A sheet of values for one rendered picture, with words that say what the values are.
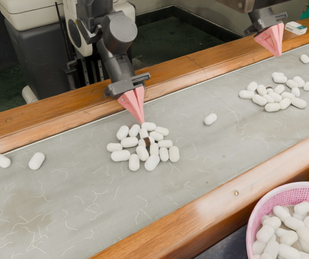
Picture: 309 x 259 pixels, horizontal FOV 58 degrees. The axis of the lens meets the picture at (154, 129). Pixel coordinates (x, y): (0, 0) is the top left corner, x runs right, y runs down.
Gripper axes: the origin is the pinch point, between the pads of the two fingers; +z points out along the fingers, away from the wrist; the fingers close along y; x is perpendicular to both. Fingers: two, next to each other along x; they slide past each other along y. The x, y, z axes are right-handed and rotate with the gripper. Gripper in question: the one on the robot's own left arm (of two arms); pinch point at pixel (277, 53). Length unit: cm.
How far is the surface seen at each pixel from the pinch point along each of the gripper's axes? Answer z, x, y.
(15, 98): -54, 155, -67
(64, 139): 1, 9, -58
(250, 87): 5.7, 2.6, -10.6
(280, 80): 6.9, 2.3, -0.4
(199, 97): 3.0, 7.4, -22.9
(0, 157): 0, 7, -70
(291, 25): -9.0, 12.0, 24.5
